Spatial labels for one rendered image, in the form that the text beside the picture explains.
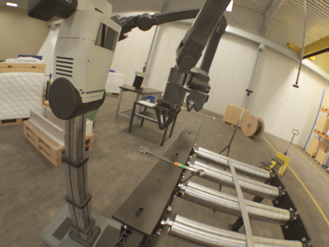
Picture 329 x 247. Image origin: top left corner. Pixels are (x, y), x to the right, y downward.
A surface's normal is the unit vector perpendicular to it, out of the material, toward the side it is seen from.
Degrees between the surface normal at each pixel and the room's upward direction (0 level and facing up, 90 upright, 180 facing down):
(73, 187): 90
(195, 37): 105
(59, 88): 90
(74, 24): 90
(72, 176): 90
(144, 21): 122
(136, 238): 0
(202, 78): 118
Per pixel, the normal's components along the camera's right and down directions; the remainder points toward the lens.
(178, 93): -0.31, 0.21
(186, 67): 0.01, 0.73
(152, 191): 0.25, -0.92
